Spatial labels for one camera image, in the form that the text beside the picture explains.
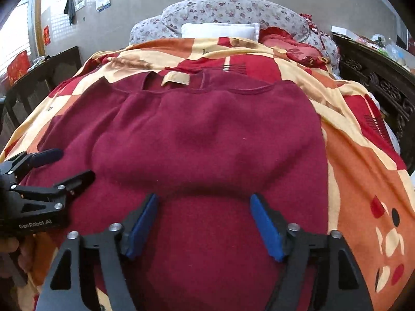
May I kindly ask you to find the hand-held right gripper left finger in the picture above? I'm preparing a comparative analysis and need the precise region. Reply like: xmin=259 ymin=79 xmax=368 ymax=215
xmin=35 ymin=193 xmax=159 ymax=311

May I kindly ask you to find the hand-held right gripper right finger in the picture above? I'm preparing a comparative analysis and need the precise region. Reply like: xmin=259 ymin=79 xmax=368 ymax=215
xmin=250 ymin=193 xmax=373 ymax=311

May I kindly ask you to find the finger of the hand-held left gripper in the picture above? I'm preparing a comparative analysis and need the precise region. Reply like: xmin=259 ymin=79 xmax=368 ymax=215
xmin=0 ymin=148 xmax=64 ymax=177
xmin=10 ymin=169 xmax=96 ymax=216

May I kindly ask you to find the maroon sweater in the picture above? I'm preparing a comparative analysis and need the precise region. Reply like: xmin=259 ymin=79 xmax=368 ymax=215
xmin=19 ymin=73 xmax=329 ymax=311

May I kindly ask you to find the person's left hand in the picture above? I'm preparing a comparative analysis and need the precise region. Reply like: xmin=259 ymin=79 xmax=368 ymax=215
xmin=0 ymin=236 xmax=21 ymax=257

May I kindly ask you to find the dark wooden table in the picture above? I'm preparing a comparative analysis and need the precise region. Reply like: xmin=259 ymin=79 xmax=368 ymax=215
xmin=0 ymin=46 xmax=81 ymax=137

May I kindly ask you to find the orange red printed blanket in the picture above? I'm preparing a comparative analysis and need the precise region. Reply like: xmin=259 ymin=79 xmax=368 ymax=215
xmin=0 ymin=37 xmax=415 ymax=311

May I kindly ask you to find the dark hanging cloth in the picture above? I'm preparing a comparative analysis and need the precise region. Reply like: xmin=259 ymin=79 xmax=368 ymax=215
xmin=64 ymin=0 xmax=77 ymax=26

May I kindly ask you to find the floral bed sheet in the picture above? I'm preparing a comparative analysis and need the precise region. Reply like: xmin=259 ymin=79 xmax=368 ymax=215
xmin=370 ymin=94 xmax=403 ymax=154

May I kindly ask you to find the red pillow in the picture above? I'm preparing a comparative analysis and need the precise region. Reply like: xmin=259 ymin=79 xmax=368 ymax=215
xmin=259 ymin=26 xmax=329 ymax=68

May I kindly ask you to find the dark carved wooden cabinet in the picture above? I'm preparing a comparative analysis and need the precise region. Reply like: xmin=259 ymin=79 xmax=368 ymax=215
xmin=332 ymin=33 xmax=415 ymax=156

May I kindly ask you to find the white pillow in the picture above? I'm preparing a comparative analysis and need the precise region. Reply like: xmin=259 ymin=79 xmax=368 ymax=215
xmin=181 ymin=23 xmax=261 ymax=42

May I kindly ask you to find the red patterned bag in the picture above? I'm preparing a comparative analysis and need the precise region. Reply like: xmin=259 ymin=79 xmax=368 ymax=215
xmin=300 ymin=13 xmax=325 ymax=34

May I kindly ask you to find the flat white box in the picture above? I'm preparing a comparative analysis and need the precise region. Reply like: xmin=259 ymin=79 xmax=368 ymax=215
xmin=331 ymin=26 xmax=359 ymax=36

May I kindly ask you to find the pile of small household things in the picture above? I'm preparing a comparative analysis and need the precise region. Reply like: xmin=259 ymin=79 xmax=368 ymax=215
xmin=357 ymin=27 xmax=415 ymax=72

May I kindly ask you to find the floral padded headboard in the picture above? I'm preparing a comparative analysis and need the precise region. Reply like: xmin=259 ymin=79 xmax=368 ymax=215
xmin=129 ymin=0 xmax=340 ymax=75

